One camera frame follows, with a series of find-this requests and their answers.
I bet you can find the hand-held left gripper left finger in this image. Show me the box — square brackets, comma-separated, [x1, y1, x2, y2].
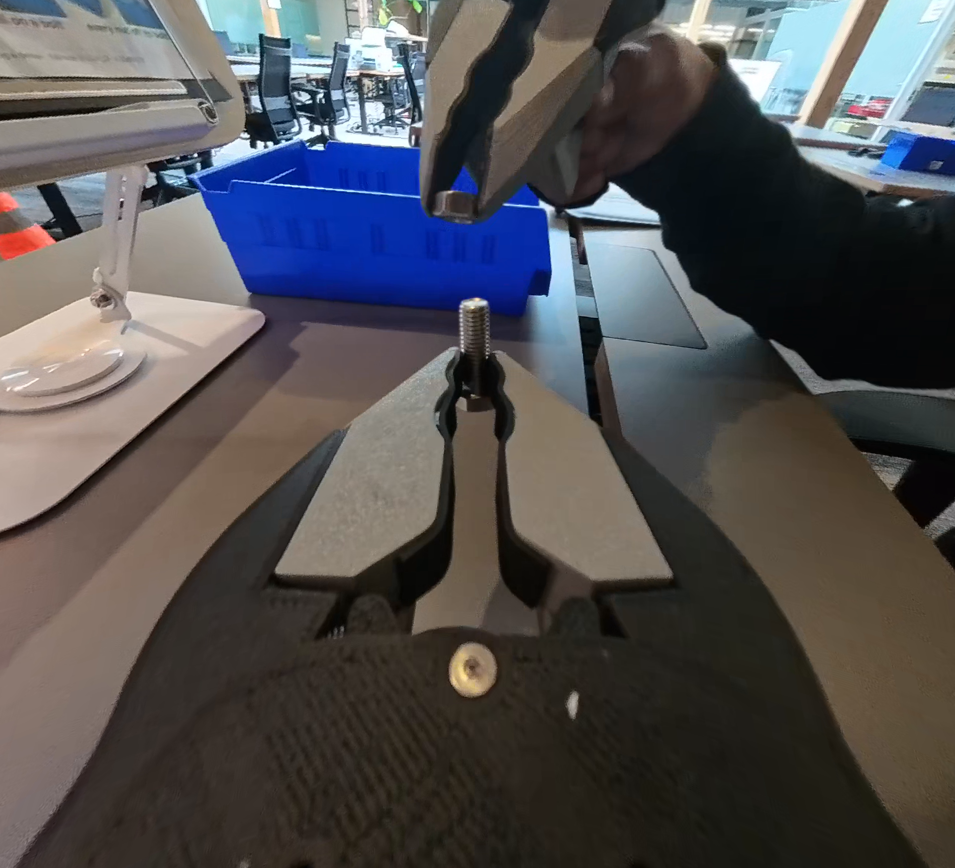
[273, 348, 458, 585]

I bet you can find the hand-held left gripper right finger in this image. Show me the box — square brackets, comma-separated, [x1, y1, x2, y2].
[488, 352, 677, 606]

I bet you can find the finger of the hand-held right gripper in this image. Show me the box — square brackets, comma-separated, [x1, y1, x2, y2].
[418, 0, 517, 216]
[472, 0, 629, 223]

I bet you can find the steel hex nut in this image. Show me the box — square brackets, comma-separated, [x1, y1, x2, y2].
[429, 189, 480, 225]

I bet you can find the steel hex bolt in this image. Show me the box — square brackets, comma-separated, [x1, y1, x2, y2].
[457, 297, 495, 412]

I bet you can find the person's right forearm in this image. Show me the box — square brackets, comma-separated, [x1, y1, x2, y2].
[608, 46, 955, 391]

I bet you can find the person's right hand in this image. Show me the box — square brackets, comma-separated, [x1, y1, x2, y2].
[574, 25, 731, 208]

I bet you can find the black mesh office chair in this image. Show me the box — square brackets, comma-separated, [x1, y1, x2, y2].
[292, 41, 352, 139]
[257, 34, 304, 147]
[395, 41, 430, 130]

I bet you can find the blue plastic bin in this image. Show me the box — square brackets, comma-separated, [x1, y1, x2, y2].
[188, 140, 555, 318]
[880, 131, 955, 177]

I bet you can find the white tabletop stand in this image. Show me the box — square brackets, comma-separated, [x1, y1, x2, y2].
[0, 81, 267, 535]

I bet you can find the wooden desk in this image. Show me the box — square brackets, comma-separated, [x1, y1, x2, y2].
[791, 122, 955, 197]

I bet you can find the orange traffic cone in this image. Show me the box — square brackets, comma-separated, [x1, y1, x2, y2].
[0, 191, 58, 262]

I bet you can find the wooden support post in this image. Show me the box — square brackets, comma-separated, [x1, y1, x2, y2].
[794, 0, 935, 130]

